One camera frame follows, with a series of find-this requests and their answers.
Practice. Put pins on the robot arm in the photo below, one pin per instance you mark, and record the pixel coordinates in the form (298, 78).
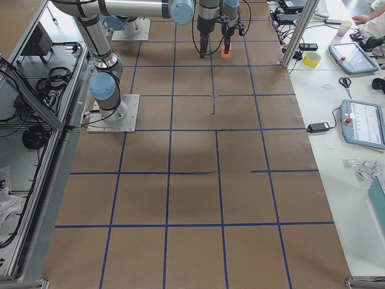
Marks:
(105, 84)
(122, 17)

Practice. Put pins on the aluminium side frame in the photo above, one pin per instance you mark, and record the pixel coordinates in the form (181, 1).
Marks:
(35, 102)

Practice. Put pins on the black adapter on table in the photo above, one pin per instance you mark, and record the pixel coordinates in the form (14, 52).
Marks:
(318, 127)

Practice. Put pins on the aluminium frame post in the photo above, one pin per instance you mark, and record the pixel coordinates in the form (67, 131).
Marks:
(306, 15)

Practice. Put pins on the teach pendant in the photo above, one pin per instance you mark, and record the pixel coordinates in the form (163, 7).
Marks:
(362, 123)
(352, 58)

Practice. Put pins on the plastic cup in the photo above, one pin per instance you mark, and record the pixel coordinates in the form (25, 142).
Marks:
(344, 28)

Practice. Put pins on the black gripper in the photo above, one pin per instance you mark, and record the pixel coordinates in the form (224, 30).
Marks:
(230, 24)
(205, 27)

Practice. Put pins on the orange foam block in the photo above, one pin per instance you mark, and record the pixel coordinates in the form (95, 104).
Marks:
(226, 52)

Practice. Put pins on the lower teach pendant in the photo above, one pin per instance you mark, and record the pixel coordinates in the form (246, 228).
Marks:
(362, 123)

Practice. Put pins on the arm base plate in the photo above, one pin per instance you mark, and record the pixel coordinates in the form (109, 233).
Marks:
(124, 119)
(134, 31)

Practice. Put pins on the black control box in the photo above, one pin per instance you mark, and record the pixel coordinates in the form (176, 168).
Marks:
(39, 44)

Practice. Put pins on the black scissors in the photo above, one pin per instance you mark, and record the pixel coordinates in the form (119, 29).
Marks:
(346, 82)

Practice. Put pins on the bag of small parts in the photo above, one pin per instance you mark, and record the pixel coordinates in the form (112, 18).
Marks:
(365, 170)

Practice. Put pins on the yellow tape roll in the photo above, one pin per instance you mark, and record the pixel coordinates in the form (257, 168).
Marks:
(311, 59)

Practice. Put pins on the upper teach pendant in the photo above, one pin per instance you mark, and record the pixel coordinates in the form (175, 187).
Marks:
(352, 58)

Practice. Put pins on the teal folder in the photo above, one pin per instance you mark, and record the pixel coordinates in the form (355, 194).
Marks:
(376, 195)

